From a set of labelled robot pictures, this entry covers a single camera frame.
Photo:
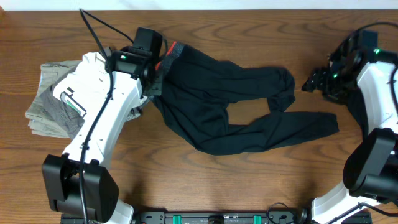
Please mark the khaki folded cargo pants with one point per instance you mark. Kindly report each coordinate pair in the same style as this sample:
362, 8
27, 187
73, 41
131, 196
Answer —
49, 116

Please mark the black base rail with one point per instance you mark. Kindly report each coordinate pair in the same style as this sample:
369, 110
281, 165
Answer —
276, 215

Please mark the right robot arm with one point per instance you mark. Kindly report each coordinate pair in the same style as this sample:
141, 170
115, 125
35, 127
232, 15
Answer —
363, 77

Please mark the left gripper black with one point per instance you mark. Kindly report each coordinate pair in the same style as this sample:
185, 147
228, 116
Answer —
156, 78

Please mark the black leggings red waistband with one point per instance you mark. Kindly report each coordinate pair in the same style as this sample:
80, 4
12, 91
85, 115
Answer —
198, 89

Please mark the white folded t-shirt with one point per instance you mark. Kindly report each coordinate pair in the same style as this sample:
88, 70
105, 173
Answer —
87, 88

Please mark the black garment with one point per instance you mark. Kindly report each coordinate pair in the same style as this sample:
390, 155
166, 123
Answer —
357, 108

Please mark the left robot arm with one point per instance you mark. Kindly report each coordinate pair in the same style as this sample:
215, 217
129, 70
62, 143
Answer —
78, 182

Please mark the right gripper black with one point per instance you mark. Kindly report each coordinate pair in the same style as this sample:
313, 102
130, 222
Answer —
316, 81

